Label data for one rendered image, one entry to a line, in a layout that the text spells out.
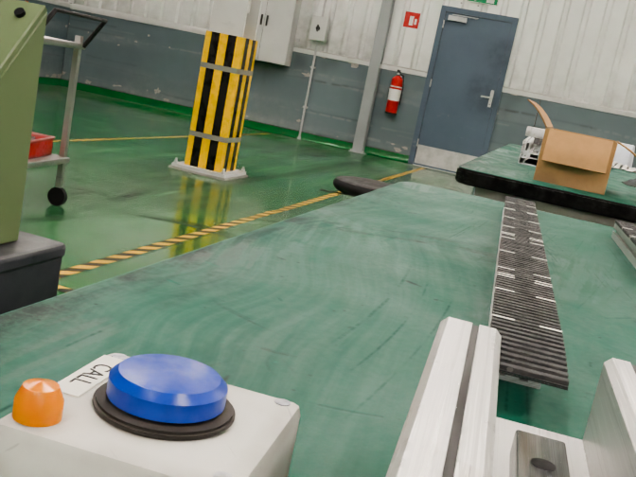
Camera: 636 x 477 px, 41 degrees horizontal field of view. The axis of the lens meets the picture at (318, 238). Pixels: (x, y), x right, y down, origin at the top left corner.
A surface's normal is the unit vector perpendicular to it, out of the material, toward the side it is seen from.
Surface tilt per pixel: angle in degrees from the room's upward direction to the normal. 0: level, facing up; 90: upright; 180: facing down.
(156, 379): 3
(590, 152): 63
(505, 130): 90
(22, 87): 90
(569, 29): 90
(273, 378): 0
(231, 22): 90
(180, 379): 2
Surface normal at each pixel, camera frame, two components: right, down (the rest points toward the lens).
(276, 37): -0.29, 0.13
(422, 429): 0.19, -0.96
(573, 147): -0.20, -0.33
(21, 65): 0.94, 0.23
